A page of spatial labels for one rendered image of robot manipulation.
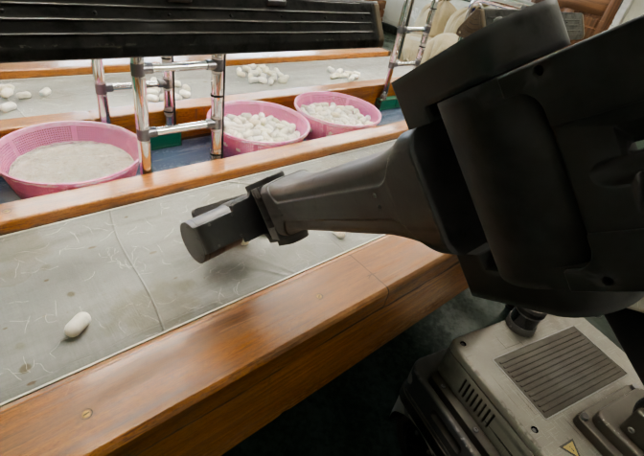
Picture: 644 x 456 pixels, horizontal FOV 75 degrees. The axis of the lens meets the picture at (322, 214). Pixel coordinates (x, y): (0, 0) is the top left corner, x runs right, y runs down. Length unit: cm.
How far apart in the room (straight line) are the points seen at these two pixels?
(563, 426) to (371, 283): 54
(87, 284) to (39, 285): 6
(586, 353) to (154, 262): 100
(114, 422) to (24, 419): 9
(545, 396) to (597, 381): 16
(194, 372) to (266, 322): 11
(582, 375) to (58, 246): 109
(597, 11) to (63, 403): 536
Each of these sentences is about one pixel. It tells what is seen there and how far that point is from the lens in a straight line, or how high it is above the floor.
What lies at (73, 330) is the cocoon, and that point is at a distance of 61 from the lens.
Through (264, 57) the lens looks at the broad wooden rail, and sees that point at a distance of 170.
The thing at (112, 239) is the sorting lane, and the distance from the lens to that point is 76.
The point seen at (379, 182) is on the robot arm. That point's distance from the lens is 22.
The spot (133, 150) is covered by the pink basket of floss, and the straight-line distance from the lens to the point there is 101.
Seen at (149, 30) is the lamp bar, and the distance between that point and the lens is 60.
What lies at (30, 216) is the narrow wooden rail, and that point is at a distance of 80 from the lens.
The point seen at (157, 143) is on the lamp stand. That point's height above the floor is 69.
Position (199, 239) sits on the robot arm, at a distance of 52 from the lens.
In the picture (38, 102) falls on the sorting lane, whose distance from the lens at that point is 127.
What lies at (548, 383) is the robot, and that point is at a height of 47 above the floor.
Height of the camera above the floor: 121
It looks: 35 degrees down
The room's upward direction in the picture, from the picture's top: 11 degrees clockwise
